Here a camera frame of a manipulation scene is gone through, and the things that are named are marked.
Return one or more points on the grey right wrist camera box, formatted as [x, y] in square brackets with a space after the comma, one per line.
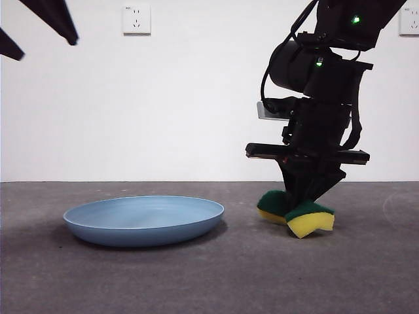
[262, 111]

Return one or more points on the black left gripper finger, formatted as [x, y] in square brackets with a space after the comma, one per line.
[55, 19]
[10, 45]

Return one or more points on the yellow sponge with green pad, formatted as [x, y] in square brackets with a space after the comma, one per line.
[307, 225]

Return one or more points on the white wall socket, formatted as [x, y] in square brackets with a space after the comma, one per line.
[137, 20]
[410, 21]

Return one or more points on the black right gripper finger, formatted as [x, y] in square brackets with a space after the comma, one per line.
[324, 180]
[294, 183]

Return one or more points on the blue round plate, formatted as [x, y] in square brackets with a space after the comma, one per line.
[144, 219]

